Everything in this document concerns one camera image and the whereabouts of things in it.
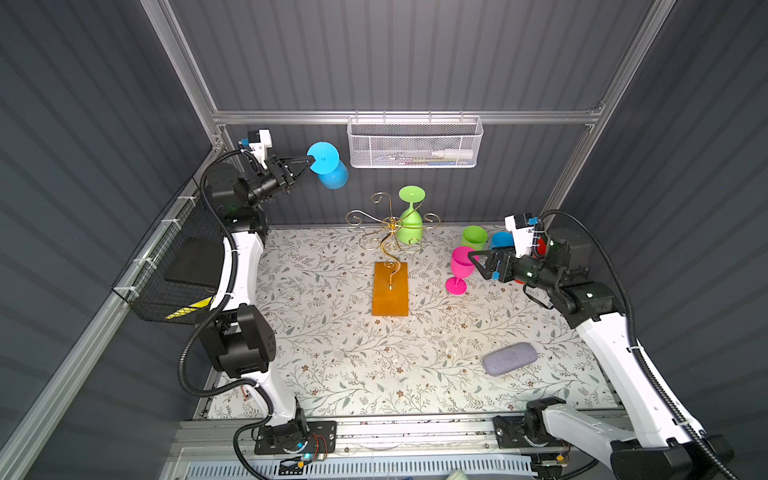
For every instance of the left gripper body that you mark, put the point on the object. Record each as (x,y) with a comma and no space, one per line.
(272,187)

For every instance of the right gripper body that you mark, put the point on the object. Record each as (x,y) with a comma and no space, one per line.
(521,269)

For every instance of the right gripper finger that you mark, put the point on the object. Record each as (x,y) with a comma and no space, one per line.
(487,269)
(481,257)

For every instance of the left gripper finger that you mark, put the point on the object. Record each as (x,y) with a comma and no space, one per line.
(297,171)
(299,159)

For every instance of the green wine glass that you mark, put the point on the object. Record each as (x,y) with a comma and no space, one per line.
(411,230)
(475,237)

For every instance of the blue wine glass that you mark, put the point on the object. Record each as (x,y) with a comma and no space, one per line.
(502,239)
(328,166)

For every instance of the pink wine glass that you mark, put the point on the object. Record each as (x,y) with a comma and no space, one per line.
(461,268)

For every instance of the red wine glass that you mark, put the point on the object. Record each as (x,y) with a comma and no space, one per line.
(541,247)

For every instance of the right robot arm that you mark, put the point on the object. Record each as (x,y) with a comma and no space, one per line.
(665,440)

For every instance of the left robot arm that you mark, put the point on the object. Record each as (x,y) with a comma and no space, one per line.
(235,335)

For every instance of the orange wooden rack base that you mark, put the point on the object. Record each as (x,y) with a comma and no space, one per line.
(390,290)

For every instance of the grey oblong case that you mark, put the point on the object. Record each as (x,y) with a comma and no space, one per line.
(510,358)

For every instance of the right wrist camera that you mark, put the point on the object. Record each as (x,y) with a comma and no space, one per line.
(523,228)

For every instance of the white mesh wall basket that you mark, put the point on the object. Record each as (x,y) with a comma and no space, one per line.
(414,141)

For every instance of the gold wire glass rack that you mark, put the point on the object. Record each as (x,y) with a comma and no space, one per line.
(383,236)

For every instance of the black wire side basket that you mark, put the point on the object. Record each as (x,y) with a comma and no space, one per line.
(211,248)

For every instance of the front mounting rail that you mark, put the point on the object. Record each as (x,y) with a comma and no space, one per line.
(381,447)

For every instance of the aluminium frame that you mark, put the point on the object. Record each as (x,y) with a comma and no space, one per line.
(111,110)

